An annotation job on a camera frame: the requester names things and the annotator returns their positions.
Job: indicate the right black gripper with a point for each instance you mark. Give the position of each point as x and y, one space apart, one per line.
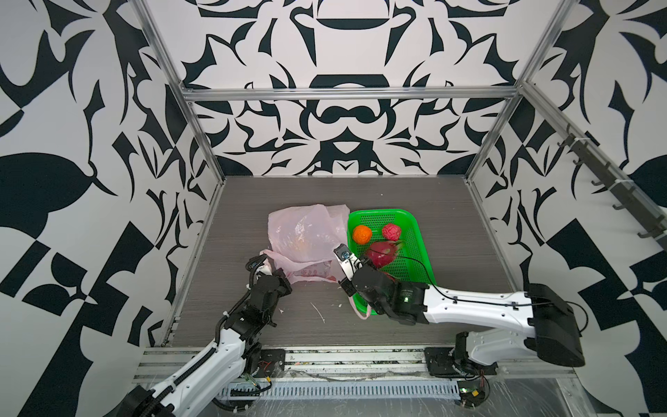
344 286

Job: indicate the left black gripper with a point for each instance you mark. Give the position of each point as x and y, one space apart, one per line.
278 278

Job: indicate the green plastic basket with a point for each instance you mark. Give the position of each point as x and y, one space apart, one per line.
412 263

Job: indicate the pink dragon fruit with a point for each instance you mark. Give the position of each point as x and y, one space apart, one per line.
381 254

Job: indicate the orange fruit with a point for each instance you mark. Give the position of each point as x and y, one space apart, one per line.
362 234

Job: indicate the pink plastic bag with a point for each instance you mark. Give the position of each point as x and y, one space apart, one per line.
302 241

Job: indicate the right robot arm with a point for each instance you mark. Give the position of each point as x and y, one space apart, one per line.
534 323

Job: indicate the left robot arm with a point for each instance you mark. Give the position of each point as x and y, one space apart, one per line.
235 351

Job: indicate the small circuit board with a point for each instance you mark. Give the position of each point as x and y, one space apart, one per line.
473 393

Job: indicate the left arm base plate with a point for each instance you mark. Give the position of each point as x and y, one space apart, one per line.
268 363

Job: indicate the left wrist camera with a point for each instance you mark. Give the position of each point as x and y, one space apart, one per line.
259 265

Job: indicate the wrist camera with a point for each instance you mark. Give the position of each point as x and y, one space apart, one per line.
346 258
259 265

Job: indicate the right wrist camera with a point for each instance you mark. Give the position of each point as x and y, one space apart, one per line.
346 258

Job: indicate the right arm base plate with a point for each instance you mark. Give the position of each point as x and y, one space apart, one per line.
451 362

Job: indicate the white slotted cable duct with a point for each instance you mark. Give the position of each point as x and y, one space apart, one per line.
366 390

